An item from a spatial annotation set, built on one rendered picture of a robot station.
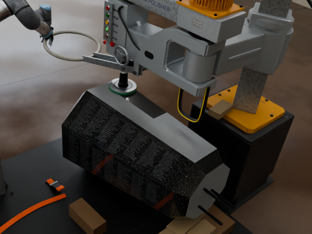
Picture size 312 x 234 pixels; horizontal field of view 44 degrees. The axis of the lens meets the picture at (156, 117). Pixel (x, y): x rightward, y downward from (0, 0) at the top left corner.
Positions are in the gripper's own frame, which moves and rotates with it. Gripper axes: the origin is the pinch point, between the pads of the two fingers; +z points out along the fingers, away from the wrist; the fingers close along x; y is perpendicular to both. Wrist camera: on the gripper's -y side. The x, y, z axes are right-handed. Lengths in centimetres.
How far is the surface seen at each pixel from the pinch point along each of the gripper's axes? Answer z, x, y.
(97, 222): 61, 94, 115
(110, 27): -53, 68, 39
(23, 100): 91, -41, -20
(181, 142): -7, 137, 82
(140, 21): -59, 87, 31
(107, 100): -2, 75, 54
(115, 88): -4, 76, 40
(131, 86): -4, 86, 31
